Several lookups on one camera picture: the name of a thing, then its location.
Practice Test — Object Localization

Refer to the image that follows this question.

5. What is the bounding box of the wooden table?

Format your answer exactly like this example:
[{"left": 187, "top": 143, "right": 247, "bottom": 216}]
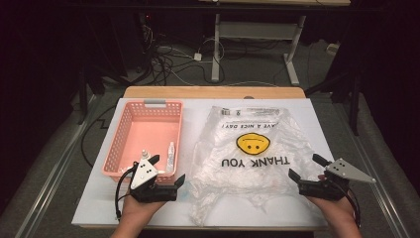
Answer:
[{"left": 123, "top": 86, "right": 306, "bottom": 100}]

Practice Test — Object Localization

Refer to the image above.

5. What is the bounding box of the metal floor rail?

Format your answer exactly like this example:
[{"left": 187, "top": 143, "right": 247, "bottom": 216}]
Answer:
[
  {"left": 23, "top": 94, "right": 102, "bottom": 238},
  {"left": 330, "top": 98, "right": 412, "bottom": 238}
]

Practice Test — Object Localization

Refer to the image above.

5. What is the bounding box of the black stand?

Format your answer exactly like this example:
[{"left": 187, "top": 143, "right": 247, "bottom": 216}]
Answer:
[
  {"left": 77, "top": 63, "right": 100, "bottom": 126},
  {"left": 305, "top": 63, "right": 363, "bottom": 137}
]

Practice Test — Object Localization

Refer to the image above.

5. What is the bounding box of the clear plastic smiley bag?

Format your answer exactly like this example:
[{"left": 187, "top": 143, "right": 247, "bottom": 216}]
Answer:
[{"left": 188, "top": 105, "right": 326, "bottom": 227}]

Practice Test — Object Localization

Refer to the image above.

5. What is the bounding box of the pink plastic basket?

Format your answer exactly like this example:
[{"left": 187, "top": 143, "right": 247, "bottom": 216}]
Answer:
[{"left": 101, "top": 98, "right": 184, "bottom": 184}]

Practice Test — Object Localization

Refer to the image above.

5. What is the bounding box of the black floor cable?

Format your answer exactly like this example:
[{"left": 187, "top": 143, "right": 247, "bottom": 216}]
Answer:
[{"left": 80, "top": 104, "right": 117, "bottom": 169}]

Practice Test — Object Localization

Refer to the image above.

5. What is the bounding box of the tangle of floor cables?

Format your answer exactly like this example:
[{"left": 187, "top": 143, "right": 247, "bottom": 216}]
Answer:
[{"left": 140, "top": 13, "right": 229, "bottom": 87}]

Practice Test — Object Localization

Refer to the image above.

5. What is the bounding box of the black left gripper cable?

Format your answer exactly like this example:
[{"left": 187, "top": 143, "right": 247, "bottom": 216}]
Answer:
[{"left": 114, "top": 163, "right": 138, "bottom": 221}]

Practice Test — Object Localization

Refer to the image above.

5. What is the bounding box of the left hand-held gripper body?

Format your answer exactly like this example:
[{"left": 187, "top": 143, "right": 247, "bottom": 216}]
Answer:
[{"left": 130, "top": 159, "right": 179, "bottom": 203}]

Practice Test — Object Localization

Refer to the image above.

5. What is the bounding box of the person's left hand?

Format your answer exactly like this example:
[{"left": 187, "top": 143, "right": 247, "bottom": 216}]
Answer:
[{"left": 120, "top": 194, "right": 166, "bottom": 222}]

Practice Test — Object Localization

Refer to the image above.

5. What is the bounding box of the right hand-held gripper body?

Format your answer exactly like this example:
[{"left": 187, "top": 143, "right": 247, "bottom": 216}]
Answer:
[{"left": 297, "top": 158, "right": 376, "bottom": 201}]

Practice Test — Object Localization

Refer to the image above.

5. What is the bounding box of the white board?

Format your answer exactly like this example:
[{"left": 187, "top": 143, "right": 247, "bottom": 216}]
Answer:
[{"left": 71, "top": 97, "right": 361, "bottom": 229}]

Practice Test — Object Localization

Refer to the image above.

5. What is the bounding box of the person's right hand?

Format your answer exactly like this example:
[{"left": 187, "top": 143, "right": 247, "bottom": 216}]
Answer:
[{"left": 305, "top": 196, "right": 358, "bottom": 226}]

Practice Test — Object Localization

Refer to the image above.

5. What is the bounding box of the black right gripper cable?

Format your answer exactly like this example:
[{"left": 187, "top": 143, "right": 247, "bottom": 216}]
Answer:
[{"left": 336, "top": 179, "right": 363, "bottom": 229}]

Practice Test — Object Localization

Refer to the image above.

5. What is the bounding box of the white legged desk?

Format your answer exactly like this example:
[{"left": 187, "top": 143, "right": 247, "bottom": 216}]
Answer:
[{"left": 199, "top": 0, "right": 352, "bottom": 86}]

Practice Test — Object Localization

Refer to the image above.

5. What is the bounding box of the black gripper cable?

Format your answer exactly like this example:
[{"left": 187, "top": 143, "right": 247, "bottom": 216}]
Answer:
[
  {"left": 114, "top": 163, "right": 138, "bottom": 221},
  {"left": 336, "top": 179, "right": 363, "bottom": 229}
]

